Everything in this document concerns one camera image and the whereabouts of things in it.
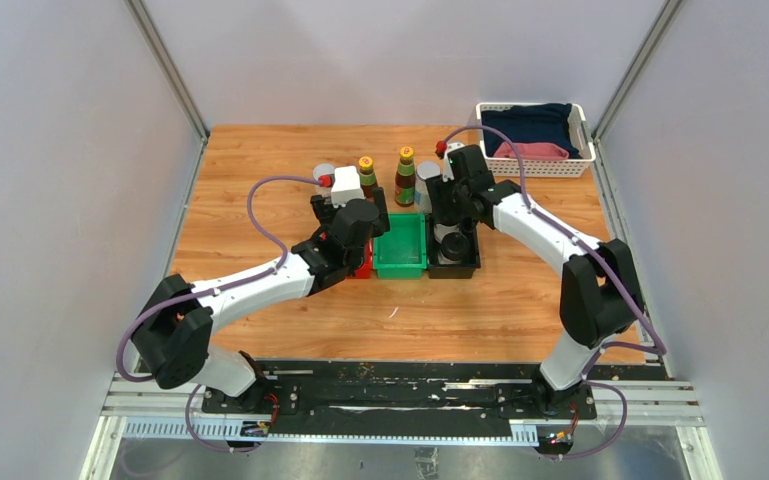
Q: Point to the black plastic bin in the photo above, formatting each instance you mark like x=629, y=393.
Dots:
x=458, y=271

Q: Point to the aluminium frame rail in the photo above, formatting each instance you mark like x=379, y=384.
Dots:
x=647, y=426

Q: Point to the navy blue cloth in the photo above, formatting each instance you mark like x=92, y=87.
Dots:
x=526, y=124

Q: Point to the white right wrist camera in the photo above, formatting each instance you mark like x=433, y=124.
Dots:
x=445, y=152

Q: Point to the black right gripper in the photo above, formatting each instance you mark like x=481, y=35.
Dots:
x=439, y=189

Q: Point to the silver lid jar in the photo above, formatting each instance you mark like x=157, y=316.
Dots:
x=323, y=174
x=424, y=171

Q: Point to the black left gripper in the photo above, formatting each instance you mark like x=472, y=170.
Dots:
x=325, y=212

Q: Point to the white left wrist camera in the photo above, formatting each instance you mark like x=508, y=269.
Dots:
x=346, y=186

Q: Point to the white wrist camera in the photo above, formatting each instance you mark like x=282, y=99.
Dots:
x=445, y=152
x=346, y=186

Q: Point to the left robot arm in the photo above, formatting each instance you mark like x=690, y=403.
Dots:
x=173, y=332

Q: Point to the black cap shaker bottle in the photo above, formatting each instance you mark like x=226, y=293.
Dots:
x=440, y=231

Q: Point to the left sauce bottle yellow cap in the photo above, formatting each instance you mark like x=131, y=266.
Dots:
x=367, y=175

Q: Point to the green plastic bin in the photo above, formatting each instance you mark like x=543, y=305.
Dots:
x=401, y=253

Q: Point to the sauce bottle yellow cap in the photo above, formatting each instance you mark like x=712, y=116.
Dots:
x=405, y=178
x=367, y=175

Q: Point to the red plastic bin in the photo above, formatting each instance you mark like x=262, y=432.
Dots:
x=365, y=269

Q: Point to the silver lid jar right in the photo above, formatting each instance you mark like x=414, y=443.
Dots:
x=424, y=171

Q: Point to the silver lid jar left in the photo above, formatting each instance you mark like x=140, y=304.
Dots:
x=323, y=174

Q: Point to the pink cloth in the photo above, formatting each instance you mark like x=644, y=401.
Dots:
x=541, y=151

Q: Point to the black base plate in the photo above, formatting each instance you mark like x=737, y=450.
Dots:
x=391, y=399

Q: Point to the white plastic basket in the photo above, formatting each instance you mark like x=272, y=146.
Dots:
x=580, y=136

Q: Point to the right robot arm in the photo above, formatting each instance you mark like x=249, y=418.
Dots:
x=600, y=292

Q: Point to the right sauce bottle yellow cap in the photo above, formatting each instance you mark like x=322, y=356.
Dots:
x=405, y=178

